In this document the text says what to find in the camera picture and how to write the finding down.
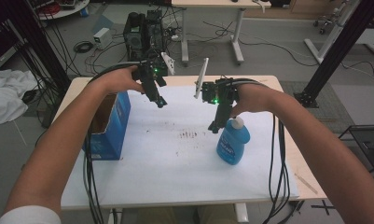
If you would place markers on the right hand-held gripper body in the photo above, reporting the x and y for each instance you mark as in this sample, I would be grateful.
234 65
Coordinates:
221 89

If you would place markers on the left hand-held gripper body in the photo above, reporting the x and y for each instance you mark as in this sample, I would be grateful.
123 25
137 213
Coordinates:
150 72

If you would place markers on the blue bottle with white cap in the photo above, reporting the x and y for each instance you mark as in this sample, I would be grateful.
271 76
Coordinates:
232 143

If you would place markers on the blue cardboard box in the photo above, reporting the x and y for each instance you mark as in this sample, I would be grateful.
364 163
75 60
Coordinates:
114 130

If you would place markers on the person's left hand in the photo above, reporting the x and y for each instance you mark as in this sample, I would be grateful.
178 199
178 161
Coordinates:
122 81

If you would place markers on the person's right hand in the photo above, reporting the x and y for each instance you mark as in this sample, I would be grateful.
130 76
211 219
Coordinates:
253 99

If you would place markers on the small white box device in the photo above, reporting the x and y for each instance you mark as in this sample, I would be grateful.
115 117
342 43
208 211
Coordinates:
102 38

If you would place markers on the white table mat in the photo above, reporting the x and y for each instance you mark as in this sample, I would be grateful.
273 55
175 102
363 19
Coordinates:
175 174

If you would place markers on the white-legged wooden desk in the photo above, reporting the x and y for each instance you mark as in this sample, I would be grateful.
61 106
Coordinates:
212 3

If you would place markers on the white table leg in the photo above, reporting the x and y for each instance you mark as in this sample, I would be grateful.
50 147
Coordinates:
241 213

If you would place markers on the round white table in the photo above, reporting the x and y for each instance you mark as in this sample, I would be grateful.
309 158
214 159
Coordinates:
66 11

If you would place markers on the grey floor mat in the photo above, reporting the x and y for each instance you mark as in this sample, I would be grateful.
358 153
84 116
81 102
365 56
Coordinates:
330 105

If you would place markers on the office chair wheeled base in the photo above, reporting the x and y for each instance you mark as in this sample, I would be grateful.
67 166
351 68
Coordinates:
323 24

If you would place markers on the white metal stand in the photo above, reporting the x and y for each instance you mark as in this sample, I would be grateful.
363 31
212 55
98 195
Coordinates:
330 34

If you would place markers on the white cloth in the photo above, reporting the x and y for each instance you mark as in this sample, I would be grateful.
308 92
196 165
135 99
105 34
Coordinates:
6 96

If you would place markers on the person's white sleeve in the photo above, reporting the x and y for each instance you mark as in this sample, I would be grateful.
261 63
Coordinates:
29 216

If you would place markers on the black metal frame post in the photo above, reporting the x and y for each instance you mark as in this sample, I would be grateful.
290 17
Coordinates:
340 46
35 40

